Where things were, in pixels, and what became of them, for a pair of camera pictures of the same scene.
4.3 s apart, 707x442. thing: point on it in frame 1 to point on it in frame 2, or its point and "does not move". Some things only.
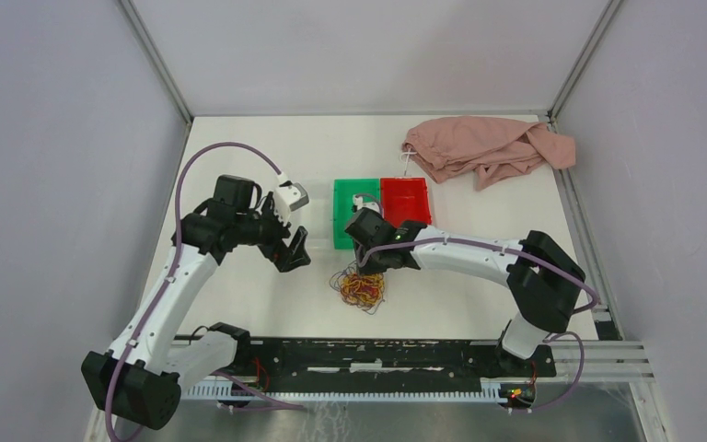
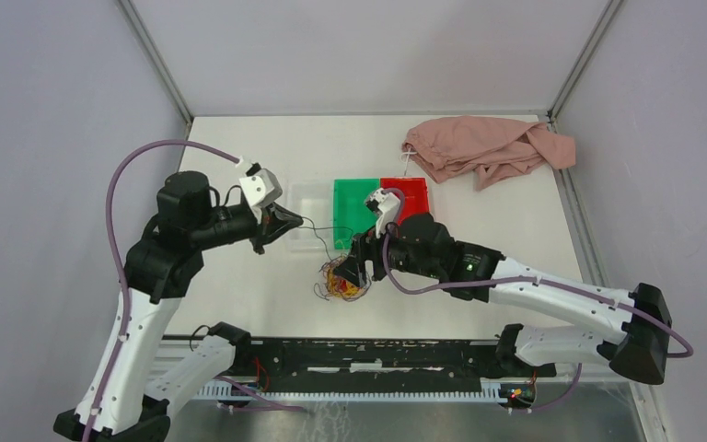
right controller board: [518, 395] does not move
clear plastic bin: [317, 216] does not move
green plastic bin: [344, 191] does not move
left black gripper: [275, 252] to [277, 219]
